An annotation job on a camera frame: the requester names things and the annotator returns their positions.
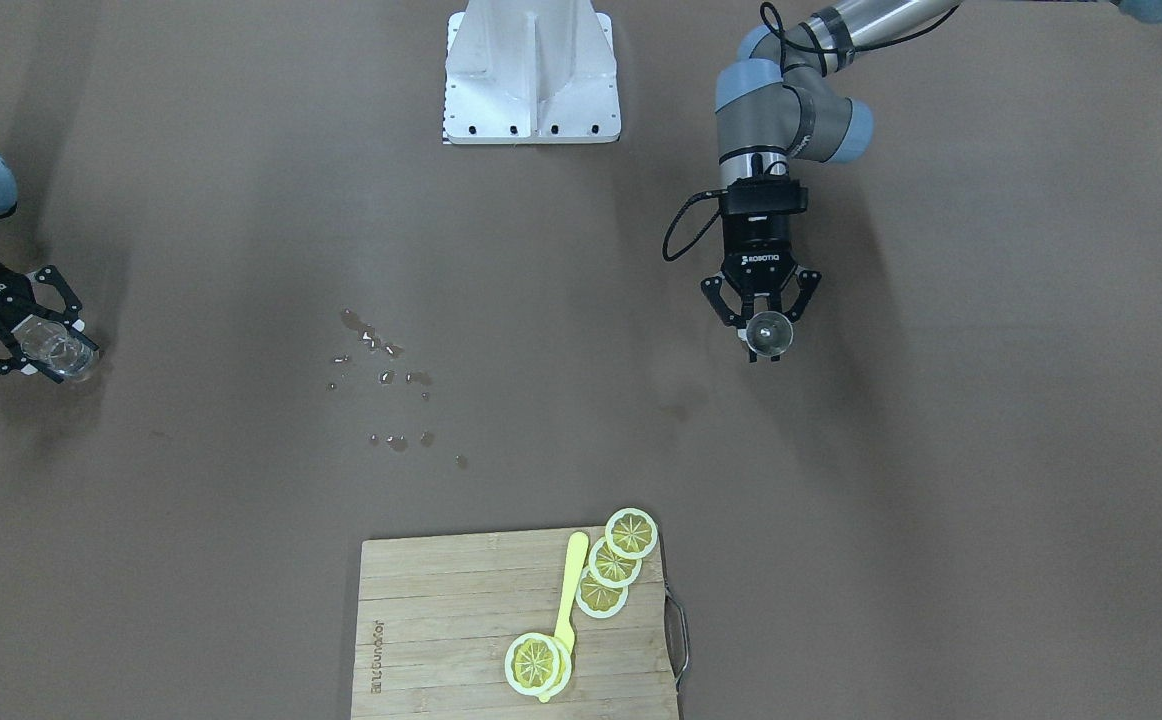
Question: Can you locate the steel double jigger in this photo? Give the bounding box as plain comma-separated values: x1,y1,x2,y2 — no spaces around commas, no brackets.
740,310,795,363

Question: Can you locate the lemon slice on spoon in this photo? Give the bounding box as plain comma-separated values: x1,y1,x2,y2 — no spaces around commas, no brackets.
503,632,573,703

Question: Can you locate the lemon slice middle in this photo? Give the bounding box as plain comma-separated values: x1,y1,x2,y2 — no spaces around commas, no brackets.
587,539,641,589

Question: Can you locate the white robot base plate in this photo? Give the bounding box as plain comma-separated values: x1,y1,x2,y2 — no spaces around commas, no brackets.
442,1,623,146

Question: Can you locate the lemon slice upper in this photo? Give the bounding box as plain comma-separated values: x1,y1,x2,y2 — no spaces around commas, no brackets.
575,570,630,619

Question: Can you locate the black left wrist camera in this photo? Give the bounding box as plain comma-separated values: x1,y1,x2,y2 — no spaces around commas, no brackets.
719,174,809,217

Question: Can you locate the yellow plastic spoon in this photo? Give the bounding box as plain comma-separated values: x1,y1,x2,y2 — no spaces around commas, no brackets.
537,530,590,703

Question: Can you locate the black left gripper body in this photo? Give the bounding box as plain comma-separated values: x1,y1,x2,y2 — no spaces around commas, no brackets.
720,214,797,311

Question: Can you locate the small clear glass cup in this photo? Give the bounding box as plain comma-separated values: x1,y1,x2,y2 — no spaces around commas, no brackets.
13,316,100,383

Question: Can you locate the wooden cutting board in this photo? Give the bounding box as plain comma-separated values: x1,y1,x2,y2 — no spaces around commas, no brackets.
351,528,683,719

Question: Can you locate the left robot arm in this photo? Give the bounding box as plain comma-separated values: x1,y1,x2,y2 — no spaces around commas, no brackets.
701,1,957,332

